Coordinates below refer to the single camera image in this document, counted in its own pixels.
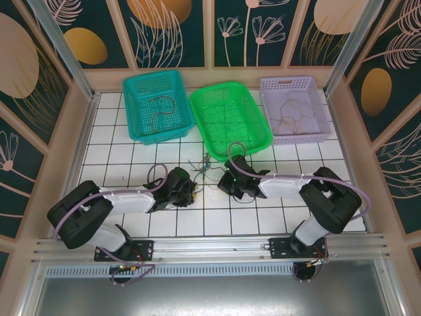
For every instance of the lavender plastic basket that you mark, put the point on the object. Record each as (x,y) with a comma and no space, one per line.
(273,92)

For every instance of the aluminium corner post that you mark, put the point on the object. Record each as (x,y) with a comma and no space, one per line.
(360,26)
(67,52)

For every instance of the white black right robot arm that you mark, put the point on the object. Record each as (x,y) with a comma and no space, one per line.
(283,186)

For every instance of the yellow power connector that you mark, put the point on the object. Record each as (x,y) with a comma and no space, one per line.
(311,264)
(132,269)

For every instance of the green plastic basket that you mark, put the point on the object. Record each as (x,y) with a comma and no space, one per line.
(213,102)

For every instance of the teal plastic basket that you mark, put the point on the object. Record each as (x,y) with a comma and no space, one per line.
(141,85)

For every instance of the grey metal sheet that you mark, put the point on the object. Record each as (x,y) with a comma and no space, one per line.
(210,296)

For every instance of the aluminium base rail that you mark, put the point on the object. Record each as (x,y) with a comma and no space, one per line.
(210,247)

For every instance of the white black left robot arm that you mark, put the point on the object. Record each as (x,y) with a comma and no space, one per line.
(128,200)

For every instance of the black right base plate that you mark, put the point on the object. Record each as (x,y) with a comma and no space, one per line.
(279,247)

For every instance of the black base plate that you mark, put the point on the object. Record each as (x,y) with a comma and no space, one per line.
(144,248)
(279,247)

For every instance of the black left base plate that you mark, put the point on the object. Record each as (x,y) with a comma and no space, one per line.
(144,248)

